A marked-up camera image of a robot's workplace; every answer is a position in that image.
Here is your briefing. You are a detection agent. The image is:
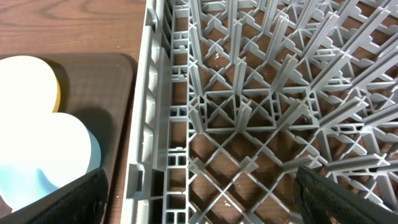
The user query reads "light blue bowl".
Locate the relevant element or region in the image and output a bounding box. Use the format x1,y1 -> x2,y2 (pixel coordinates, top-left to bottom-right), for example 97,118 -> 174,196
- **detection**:
1,113 -> 101,210

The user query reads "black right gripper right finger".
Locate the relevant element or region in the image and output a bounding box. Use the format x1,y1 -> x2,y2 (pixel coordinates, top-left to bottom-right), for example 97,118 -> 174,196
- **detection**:
294,166 -> 397,224

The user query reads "yellow plate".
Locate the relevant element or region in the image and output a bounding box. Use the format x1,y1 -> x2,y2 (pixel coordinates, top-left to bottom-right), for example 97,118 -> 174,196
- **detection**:
1,55 -> 61,122

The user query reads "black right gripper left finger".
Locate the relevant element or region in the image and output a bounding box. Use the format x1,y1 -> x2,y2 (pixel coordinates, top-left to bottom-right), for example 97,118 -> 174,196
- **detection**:
1,168 -> 109,224

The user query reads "brown serving tray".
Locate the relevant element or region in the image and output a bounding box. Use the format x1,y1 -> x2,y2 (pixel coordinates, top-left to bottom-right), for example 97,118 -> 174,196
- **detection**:
0,52 -> 134,224

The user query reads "grey plastic dishwasher rack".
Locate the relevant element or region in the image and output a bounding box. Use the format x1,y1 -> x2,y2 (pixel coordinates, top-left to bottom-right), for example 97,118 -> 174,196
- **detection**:
120,0 -> 397,223

